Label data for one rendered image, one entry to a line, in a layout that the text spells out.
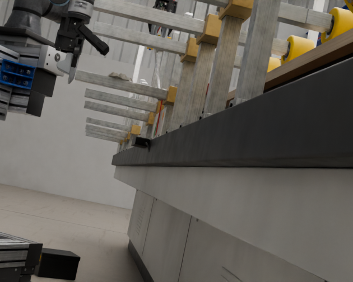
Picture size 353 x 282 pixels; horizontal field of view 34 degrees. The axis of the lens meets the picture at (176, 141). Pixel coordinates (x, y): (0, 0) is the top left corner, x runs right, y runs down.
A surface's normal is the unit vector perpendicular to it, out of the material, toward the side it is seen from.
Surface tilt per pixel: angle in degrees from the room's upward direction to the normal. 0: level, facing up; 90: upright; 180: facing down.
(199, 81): 90
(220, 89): 90
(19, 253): 90
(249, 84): 90
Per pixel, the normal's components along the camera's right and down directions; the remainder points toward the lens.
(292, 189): -0.97, -0.21
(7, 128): 0.11, -0.05
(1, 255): 0.90, 0.15
